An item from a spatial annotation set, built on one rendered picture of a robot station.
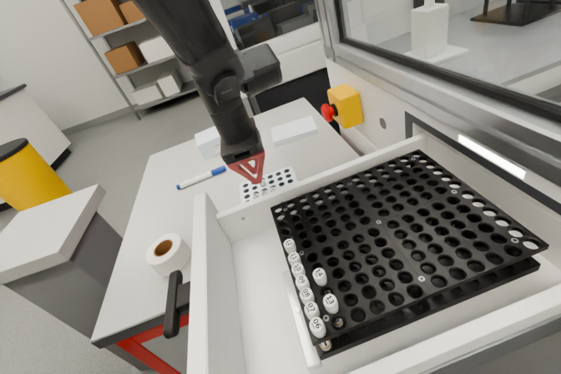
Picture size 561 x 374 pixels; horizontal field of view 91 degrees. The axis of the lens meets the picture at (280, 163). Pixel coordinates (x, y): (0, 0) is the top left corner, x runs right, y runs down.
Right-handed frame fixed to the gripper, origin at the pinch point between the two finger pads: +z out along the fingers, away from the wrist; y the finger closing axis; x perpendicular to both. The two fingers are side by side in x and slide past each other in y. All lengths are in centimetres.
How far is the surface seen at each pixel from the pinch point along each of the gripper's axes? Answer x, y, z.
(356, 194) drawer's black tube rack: -13.2, -17.8, -4.5
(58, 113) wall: 287, 389, 53
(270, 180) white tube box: -1.8, 4.5, 6.0
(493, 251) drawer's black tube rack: -21.1, -30.0, -4.6
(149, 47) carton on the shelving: 105, 345, 8
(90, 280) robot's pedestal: 59, 14, 26
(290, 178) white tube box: -6.0, 2.9, 5.8
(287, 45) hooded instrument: -20, 58, -7
